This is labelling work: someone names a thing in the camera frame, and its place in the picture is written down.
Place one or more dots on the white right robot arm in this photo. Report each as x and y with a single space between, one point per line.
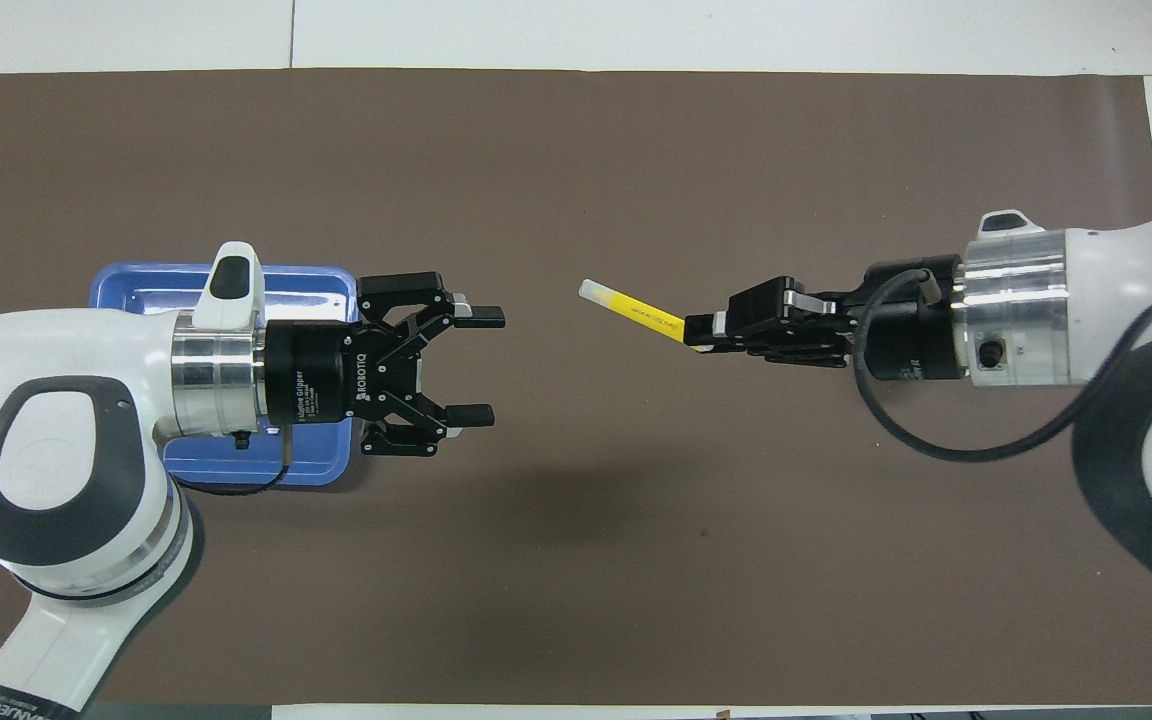
1116 300

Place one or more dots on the yellow pen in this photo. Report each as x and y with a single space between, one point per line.
636 310

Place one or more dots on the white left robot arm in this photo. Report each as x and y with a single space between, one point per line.
56 450

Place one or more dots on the blue plastic tray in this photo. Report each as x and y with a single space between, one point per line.
306 285

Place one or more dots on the brown table mat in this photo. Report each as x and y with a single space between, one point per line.
576 560

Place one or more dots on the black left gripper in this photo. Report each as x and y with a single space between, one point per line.
316 372

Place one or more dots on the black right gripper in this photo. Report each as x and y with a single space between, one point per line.
911 330

